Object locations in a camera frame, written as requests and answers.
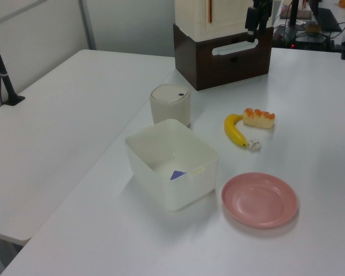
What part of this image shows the pink plastic plate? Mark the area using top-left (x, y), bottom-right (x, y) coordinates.
top-left (221, 171), bottom-right (300, 229)

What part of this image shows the small white lidded trash can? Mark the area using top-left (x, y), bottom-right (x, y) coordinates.
top-left (149, 83), bottom-right (192, 128)

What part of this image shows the white plastic storage bin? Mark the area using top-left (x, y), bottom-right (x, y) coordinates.
top-left (124, 118), bottom-right (220, 213)

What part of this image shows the yellow banana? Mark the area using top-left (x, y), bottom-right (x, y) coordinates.
top-left (224, 113), bottom-right (248, 149)

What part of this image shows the crumpled white paper ball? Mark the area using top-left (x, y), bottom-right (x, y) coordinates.
top-left (248, 138), bottom-right (263, 152)

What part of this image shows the dark brown drawer box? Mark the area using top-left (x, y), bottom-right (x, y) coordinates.
top-left (172, 22), bottom-right (274, 92)

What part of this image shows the cream toy fridge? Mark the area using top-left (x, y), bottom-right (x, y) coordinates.
top-left (174, 0), bottom-right (255, 42)

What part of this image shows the black upright stand pole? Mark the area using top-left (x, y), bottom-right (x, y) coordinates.
top-left (287, 0), bottom-right (301, 28)

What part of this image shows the black pole with clamp base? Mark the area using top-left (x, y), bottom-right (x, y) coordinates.
top-left (0, 21), bottom-right (26, 107)

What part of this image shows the black laptop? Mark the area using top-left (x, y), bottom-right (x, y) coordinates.
top-left (308, 0), bottom-right (343, 33)

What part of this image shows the black camera on mount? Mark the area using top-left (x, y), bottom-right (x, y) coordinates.
top-left (244, 7), bottom-right (259, 43)

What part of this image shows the grey partition post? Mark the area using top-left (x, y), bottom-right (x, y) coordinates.
top-left (77, 0), bottom-right (98, 51)

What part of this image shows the black articulated camera stand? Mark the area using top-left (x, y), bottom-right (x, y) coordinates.
top-left (252, 0), bottom-right (273, 33)

